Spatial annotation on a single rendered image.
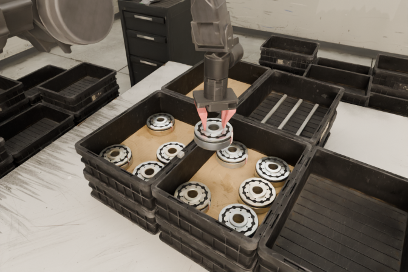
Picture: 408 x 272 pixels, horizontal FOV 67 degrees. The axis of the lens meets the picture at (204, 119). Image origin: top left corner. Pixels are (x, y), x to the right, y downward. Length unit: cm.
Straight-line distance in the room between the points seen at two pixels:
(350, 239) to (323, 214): 9
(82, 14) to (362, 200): 87
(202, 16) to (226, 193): 51
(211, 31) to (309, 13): 344
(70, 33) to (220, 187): 70
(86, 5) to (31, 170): 103
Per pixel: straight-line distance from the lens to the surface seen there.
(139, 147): 109
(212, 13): 65
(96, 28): 37
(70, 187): 121
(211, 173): 98
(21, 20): 35
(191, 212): 76
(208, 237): 82
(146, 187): 83
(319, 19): 408
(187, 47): 263
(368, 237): 94
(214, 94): 73
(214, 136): 79
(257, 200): 88
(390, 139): 152
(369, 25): 405
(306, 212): 93
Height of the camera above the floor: 153
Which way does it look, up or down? 36 degrees down
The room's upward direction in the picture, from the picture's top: straight up
